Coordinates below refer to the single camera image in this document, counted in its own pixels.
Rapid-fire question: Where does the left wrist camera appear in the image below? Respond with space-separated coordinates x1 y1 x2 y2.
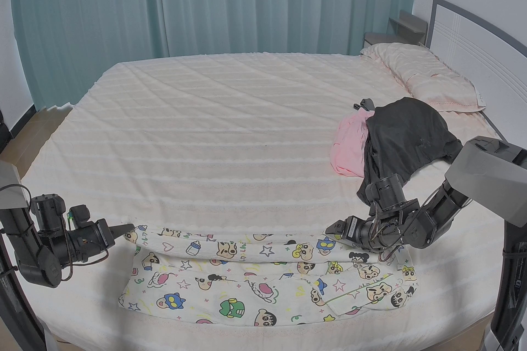
68 206 94 231

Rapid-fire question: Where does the pink garment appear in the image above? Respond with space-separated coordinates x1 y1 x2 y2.
329 107 373 178

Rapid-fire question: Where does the cream pillow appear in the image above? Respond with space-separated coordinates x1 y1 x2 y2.
359 42 487 112

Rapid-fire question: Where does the bed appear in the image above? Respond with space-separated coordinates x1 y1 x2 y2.
0 0 527 346

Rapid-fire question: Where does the black cable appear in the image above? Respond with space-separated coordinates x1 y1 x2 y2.
61 253 110 282
379 244 408 264

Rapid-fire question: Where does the grey bedside table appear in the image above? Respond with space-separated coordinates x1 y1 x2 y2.
363 10 429 47

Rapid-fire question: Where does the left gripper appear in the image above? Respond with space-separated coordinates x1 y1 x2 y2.
66 218 136 265

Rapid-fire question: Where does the black garment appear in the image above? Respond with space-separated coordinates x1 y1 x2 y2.
356 96 464 207

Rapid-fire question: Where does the black slatted furniture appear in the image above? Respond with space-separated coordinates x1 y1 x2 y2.
0 109 10 152

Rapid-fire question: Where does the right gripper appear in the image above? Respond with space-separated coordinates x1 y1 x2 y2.
323 216 382 252

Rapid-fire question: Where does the white printed pyjama top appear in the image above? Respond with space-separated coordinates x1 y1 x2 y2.
118 223 418 327

